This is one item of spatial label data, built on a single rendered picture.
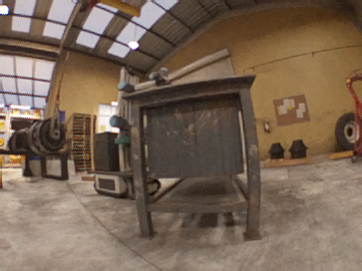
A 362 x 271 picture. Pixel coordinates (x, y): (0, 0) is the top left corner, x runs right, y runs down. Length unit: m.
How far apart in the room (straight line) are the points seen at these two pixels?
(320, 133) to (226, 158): 4.85
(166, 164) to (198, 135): 0.25
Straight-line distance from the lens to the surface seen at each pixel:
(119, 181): 1.77
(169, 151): 0.84
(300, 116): 5.40
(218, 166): 0.81
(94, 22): 7.67
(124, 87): 1.70
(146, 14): 7.52
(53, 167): 5.09
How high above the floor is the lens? 0.51
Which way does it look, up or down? 7 degrees up
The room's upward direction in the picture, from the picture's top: 4 degrees counter-clockwise
